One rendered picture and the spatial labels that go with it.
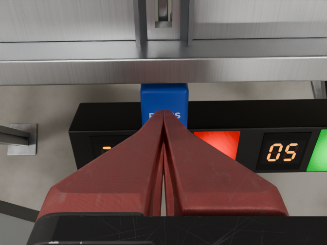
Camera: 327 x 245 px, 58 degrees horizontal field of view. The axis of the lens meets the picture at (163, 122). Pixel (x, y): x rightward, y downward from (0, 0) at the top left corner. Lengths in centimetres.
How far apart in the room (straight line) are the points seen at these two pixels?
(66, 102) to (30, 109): 11
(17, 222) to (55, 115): 66
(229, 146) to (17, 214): 19
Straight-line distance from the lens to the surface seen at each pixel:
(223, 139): 19
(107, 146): 19
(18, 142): 87
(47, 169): 91
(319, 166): 23
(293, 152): 21
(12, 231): 29
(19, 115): 96
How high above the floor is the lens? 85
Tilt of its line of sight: 82 degrees down
